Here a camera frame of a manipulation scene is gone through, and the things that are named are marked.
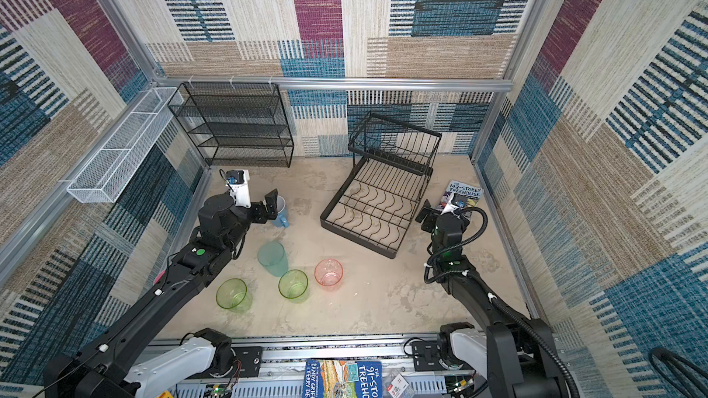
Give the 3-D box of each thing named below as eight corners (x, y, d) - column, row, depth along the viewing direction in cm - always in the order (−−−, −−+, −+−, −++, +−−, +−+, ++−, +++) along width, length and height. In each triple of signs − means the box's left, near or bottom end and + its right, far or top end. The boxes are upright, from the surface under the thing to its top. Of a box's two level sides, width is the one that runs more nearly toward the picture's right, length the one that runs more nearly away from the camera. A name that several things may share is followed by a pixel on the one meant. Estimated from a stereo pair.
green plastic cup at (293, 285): (282, 307, 84) (275, 297, 78) (286, 280, 90) (280, 269, 83) (309, 307, 84) (305, 297, 78) (312, 280, 90) (308, 269, 83)
